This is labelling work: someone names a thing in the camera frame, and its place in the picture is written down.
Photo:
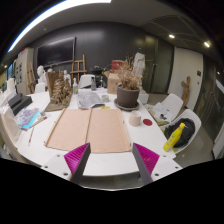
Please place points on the white ceramic cup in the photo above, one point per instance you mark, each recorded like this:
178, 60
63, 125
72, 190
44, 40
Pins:
135, 118

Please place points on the white chair behind table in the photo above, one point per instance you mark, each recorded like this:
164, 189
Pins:
85, 81

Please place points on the white chair with papers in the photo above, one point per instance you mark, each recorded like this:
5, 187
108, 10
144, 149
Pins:
166, 111

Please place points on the white chair with backpack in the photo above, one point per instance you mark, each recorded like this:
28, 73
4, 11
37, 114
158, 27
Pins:
192, 125

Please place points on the white bust sculpture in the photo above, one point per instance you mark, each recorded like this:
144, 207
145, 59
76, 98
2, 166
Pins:
41, 74

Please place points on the green spray bottle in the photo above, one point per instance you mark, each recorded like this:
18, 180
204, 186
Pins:
75, 86

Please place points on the colourful book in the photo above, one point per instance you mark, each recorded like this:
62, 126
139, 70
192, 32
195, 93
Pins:
26, 117

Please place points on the black wall screen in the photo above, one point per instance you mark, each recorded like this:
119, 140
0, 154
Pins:
56, 52

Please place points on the yellow sticky note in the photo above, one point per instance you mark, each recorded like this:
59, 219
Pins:
105, 107

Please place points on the dried plant in grey pot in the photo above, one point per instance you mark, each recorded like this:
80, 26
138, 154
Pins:
128, 88

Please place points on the open magazine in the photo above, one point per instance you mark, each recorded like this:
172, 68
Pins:
87, 100

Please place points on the small white tape roll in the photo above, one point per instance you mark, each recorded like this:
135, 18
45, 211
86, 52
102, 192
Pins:
105, 98

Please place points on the yellow water bottle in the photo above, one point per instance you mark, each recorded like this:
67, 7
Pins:
175, 136

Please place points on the black box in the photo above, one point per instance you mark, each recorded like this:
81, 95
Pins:
19, 102

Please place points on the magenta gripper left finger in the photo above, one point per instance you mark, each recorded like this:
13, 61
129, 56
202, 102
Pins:
76, 161

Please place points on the wooden figure statue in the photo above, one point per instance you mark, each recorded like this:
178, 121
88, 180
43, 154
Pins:
186, 91

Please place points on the grey glass bottle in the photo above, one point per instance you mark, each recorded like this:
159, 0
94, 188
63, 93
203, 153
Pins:
93, 84

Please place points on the red pencil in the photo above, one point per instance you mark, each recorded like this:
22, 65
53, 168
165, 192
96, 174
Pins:
30, 138

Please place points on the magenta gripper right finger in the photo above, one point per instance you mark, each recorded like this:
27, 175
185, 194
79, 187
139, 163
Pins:
146, 161

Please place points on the wooden carved sculpture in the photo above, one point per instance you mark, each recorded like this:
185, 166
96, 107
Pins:
60, 91

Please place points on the red round coaster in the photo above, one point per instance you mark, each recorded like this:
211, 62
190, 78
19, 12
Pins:
147, 122

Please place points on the cardboard box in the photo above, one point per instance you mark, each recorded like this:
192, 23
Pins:
112, 81

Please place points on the white torso statue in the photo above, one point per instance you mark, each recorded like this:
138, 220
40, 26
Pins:
139, 66

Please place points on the wooden easel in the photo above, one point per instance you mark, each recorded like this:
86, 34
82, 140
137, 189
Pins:
78, 67

